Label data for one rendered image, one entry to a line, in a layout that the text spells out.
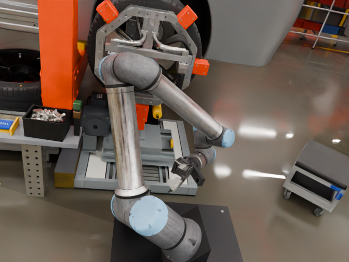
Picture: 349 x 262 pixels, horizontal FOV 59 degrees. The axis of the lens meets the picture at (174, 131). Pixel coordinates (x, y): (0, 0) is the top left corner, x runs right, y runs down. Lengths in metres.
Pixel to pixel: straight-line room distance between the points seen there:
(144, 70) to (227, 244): 0.91
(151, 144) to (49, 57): 0.87
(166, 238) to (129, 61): 0.68
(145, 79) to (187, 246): 0.68
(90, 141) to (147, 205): 1.08
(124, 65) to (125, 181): 0.48
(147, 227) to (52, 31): 1.04
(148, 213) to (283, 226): 1.24
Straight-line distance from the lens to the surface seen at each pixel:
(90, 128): 2.09
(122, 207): 1.35
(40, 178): 1.96
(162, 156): 2.18
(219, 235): 1.60
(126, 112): 1.25
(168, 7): 1.75
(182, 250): 1.32
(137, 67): 1.14
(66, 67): 1.74
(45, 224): 1.93
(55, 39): 1.70
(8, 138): 1.78
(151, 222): 1.19
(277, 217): 2.29
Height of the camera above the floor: 1.50
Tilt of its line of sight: 33 degrees down
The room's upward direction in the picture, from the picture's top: 13 degrees clockwise
